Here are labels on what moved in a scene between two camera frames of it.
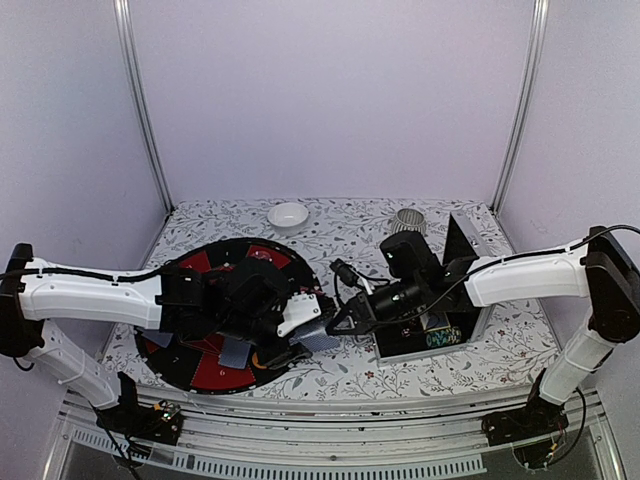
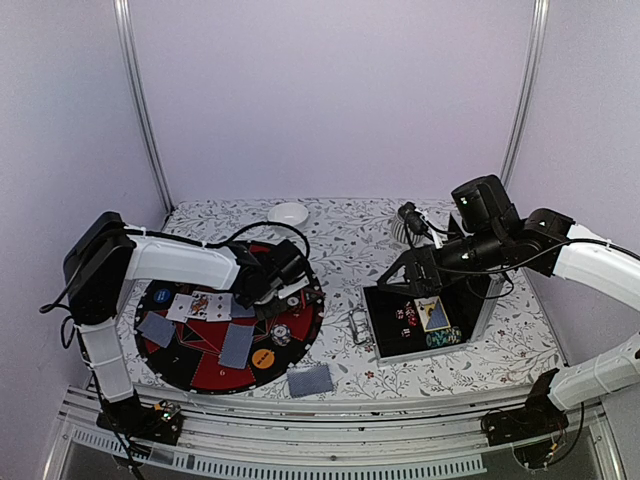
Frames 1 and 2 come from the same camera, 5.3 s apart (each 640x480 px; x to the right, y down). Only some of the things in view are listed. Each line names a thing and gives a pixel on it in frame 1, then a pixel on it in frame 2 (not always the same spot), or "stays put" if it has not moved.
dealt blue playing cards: x=234 y=352 stays put
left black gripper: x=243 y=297 -> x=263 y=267
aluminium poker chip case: x=443 y=329 stays put
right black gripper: x=365 y=313 -> x=414 y=260
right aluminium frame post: x=541 y=14 stays put
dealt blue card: x=159 y=337 stays put
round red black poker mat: x=223 y=303 stays put
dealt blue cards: x=316 y=337 -> x=309 y=380
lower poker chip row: x=448 y=336 stays put
